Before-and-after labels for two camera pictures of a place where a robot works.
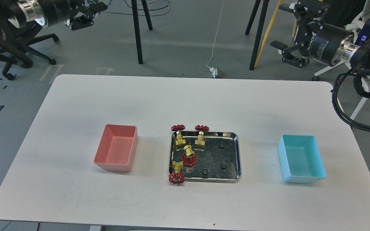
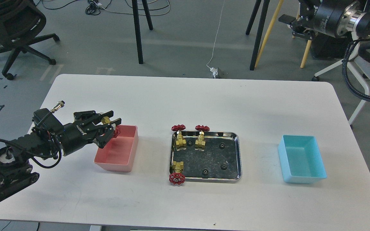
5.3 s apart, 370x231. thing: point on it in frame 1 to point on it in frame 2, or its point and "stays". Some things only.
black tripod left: x=135 y=12 stays
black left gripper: x=57 y=11 to x=74 y=137
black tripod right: x=259 y=29 stays
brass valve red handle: x=189 y=158 to x=106 y=120
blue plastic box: x=301 y=159 stays
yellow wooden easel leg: x=276 y=9 stays
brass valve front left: x=177 y=177 stays
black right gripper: x=319 y=40 to x=331 y=17
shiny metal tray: x=207 y=156 stays
